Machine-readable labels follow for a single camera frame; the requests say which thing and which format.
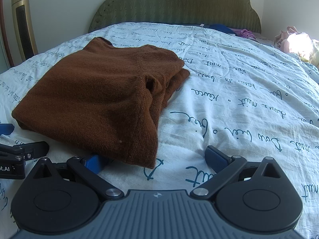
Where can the purple cloth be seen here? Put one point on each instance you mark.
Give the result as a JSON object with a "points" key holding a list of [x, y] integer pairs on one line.
{"points": [[244, 32]]}

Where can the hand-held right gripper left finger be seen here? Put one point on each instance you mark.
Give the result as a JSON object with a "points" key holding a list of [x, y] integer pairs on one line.
{"points": [[96, 163]]}

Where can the green upholstered headboard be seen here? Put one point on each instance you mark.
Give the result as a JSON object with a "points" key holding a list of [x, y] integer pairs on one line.
{"points": [[174, 2]]}

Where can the blue cloth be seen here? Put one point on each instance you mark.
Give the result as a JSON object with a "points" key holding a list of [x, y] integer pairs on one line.
{"points": [[221, 28]]}

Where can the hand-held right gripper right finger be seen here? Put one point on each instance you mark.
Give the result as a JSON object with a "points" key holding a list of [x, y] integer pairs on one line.
{"points": [[216, 158]]}

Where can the brown knit sweater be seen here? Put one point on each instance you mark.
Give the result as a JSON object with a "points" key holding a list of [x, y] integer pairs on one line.
{"points": [[99, 92]]}

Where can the yellow green cloth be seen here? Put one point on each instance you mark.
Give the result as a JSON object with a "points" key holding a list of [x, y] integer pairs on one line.
{"points": [[314, 54]]}

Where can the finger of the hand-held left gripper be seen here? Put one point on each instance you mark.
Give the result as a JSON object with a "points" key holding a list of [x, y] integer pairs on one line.
{"points": [[6, 129], [30, 149]]}

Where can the pink cloth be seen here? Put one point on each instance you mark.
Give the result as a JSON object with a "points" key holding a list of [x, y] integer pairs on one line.
{"points": [[284, 38]]}

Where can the gold tower fan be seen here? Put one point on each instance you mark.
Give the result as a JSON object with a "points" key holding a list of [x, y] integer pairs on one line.
{"points": [[23, 25]]}

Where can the white script-printed blanket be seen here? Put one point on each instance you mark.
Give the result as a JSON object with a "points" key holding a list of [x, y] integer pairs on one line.
{"points": [[236, 92]]}

